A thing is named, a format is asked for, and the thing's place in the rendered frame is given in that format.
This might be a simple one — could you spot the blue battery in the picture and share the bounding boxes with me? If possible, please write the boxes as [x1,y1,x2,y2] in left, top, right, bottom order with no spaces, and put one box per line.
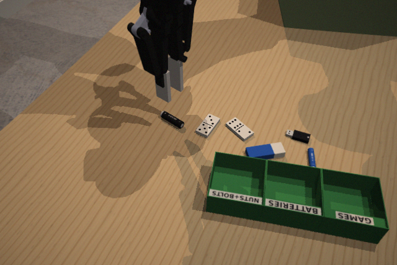
[308,148,316,167]

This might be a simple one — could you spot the black aa battery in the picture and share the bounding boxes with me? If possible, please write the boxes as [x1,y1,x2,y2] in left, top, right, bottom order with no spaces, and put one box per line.
[160,111,184,128]

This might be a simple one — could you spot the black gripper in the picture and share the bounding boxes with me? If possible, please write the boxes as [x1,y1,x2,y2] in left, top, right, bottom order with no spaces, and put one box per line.
[127,0,197,102]

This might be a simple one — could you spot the black usb stick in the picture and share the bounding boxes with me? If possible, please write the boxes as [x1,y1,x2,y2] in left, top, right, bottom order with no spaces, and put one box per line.
[287,130,311,144]

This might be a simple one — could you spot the green three-compartment bin rack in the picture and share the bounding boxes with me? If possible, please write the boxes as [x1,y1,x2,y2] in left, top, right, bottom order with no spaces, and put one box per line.
[206,152,389,244]

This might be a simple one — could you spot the white domino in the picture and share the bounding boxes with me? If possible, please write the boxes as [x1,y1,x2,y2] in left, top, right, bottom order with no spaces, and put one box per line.
[226,117,254,141]
[195,114,220,138]

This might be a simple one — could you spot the blue and white eraser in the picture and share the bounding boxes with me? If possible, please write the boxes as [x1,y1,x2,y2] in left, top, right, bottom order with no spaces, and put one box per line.
[245,142,286,159]

